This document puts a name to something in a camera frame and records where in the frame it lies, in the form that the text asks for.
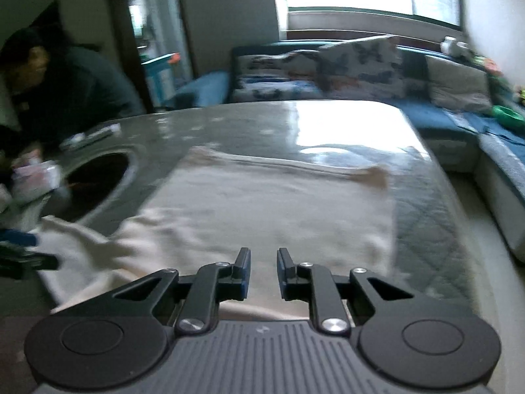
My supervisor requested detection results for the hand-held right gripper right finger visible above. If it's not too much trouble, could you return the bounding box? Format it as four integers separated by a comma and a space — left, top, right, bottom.
277, 247, 478, 335

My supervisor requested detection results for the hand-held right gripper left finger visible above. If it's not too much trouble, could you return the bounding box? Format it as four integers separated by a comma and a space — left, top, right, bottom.
51, 247, 252, 336

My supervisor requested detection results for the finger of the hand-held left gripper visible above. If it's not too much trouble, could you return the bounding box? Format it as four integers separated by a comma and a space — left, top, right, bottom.
0, 230, 37, 250
0, 250, 59, 282

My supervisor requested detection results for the cream sweatshirt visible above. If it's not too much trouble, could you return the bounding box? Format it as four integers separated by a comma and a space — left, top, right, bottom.
37, 145, 396, 321

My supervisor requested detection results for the white crumpled packet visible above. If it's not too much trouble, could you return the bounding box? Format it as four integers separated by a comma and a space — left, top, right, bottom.
10, 158, 62, 204

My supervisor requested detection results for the teal rack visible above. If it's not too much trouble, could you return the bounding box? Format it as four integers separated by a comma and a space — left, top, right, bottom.
141, 53, 181, 105

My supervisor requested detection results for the large butterfly print pillow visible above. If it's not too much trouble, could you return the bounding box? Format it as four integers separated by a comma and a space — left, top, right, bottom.
318, 35, 405, 101

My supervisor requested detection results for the blue corner sofa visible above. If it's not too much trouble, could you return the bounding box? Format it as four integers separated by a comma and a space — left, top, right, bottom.
164, 39, 525, 263

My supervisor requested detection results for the white pillow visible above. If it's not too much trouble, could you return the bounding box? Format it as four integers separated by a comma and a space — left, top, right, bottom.
424, 55, 493, 111

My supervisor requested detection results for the green bowl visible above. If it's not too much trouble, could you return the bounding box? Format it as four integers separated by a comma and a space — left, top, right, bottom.
492, 106, 525, 129

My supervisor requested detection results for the panda plush toy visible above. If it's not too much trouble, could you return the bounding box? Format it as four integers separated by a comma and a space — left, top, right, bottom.
441, 36, 470, 56

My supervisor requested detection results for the colourful plush toy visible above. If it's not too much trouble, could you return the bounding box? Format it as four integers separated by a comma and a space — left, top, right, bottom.
480, 57, 503, 77

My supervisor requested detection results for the dark door frame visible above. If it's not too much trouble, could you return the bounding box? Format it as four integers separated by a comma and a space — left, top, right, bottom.
102, 0, 154, 113

